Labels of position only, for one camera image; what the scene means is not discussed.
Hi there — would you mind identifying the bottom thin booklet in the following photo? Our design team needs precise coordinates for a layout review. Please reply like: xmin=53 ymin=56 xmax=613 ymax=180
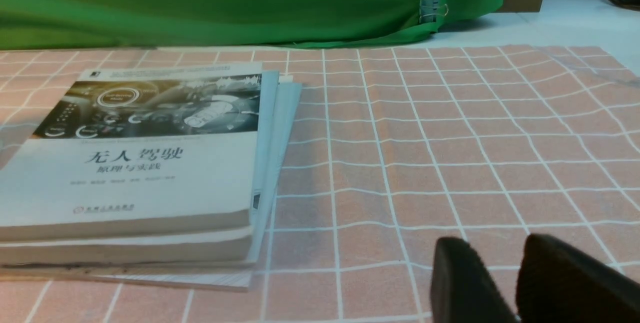
xmin=1 ymin=75 xmax=302 ymax=291

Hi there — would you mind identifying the metal binder clip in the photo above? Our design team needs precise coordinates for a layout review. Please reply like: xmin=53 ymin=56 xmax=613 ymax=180
xmin=418 ymin=0 xmax=450 ymax=25

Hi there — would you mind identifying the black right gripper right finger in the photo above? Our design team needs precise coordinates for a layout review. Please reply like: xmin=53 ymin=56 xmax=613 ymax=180
xmin=516 ymin=233 xmax=640 ymax=323

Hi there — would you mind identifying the green backdrop cloth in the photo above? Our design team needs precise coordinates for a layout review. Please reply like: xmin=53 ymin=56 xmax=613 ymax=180
xmin=0 ymin=0 xmax=503 ymax=50

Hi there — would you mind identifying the top white self-driving book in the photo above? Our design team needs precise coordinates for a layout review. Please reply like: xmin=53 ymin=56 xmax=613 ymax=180
xmin=0 ymin=62 xmax=264 ymax=242

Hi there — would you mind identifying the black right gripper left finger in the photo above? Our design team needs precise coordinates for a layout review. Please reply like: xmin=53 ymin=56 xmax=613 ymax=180
xmin=430 ymin=236 xmax=518 ymax=323

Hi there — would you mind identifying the middle white book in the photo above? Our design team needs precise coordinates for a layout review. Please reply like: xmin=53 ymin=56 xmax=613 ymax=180
xmin=0 ymin=70 xmax=281 ymax=267

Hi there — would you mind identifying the pink checkered tablecloth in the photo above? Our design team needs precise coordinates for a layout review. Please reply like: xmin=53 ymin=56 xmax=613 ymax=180
xmin=1 ymin=45 xmax=640 ymax=323

